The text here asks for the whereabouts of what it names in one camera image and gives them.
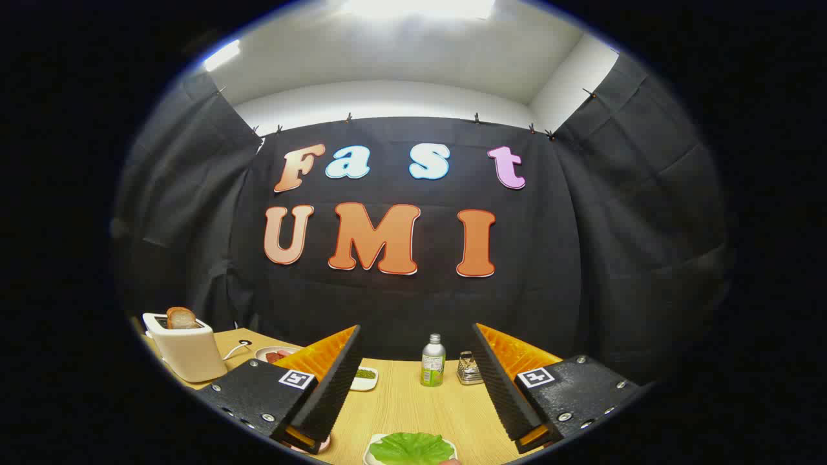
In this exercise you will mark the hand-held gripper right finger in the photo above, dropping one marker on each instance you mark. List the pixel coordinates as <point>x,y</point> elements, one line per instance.
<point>507,394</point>

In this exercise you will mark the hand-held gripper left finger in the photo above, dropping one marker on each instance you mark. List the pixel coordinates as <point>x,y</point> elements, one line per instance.
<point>333,394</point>

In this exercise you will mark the green lettuce leaf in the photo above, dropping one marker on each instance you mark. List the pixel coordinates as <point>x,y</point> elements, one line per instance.
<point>410,449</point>

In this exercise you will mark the toasted bread slice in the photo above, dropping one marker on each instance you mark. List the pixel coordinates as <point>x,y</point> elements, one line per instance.
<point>181,318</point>

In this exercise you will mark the white divided dish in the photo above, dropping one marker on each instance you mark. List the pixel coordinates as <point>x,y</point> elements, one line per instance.
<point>365,385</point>

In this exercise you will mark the pile of green beans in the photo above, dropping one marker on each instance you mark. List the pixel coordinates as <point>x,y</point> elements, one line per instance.
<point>366,374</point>

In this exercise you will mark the pink round plate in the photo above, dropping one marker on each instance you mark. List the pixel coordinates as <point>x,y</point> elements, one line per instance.
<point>323,445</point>

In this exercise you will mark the brown meat piece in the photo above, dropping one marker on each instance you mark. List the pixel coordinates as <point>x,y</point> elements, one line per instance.
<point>273,357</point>

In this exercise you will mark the white square plate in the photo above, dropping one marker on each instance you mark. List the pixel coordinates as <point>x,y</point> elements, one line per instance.
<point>366,456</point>

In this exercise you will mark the green label bottle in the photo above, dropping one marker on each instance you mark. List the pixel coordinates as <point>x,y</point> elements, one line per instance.
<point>433,368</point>

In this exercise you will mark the beige round plate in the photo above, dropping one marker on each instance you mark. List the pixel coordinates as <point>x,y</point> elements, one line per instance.
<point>260,352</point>

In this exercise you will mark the black backdrop cloth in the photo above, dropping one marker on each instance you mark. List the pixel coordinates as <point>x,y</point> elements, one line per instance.
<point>413,303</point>

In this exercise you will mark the cream white toaster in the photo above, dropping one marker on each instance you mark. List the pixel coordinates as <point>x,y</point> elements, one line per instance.
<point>190,355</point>

